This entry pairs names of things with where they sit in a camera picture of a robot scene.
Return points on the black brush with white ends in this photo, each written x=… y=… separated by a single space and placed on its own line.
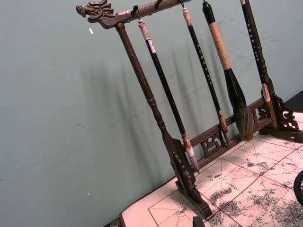
x=163 y=82

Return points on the dark carved wooden brush rack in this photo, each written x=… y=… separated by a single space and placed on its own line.
x=137 y=71

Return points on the thin black calligraphy brush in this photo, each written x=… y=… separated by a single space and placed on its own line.
x=203 y=59

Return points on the white gridded calligraphy practice mat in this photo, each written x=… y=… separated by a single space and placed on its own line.
x=248 y=177

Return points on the small black block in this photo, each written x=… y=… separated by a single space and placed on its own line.
x=197 y=222

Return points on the black brush with white characters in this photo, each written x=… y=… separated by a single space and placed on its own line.
x=254 y=42

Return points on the black round dish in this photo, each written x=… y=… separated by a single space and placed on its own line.
x=298 y=189

